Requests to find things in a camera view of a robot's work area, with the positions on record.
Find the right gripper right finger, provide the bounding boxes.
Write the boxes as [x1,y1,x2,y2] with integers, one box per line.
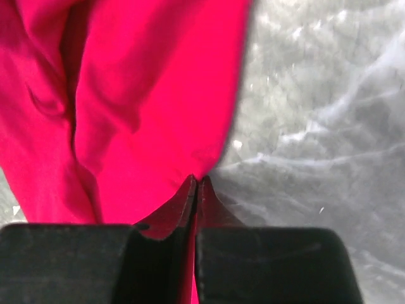
[195,177,363,303]

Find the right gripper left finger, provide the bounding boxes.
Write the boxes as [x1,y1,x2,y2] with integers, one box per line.
[1,176,197,303]

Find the crimson red garment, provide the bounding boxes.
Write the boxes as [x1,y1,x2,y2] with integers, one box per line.
[0,0,252,304]

